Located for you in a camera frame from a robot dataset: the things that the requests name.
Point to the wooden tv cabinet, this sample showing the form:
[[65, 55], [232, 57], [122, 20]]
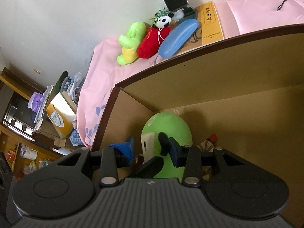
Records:
[[19, 143]]

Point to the blue glasses case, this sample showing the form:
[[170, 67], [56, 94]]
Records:
[[177, 38]]

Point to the green yellow plush toy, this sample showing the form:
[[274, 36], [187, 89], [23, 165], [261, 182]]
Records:
[[130, 42]]

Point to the purple plastic bag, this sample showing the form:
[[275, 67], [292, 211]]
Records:
[[35, 102]]

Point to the red plush toy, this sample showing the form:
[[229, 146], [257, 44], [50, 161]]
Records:
[[152, 41]]

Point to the yellow white carton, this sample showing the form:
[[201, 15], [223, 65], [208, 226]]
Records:
[[61, 111]]

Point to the small panda plush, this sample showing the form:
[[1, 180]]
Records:
[[162, 19]]

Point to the yellow book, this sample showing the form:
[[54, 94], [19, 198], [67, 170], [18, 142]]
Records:
[[211, 30]]

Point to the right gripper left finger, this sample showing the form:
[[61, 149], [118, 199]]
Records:
[[113, 157]]

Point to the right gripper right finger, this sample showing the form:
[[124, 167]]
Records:
[[186, 156]]

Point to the brown cardboard box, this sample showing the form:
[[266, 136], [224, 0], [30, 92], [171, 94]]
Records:
[[248, 90]]

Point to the green round plush toy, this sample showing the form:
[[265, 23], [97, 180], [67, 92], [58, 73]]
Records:
[[156, 133]]

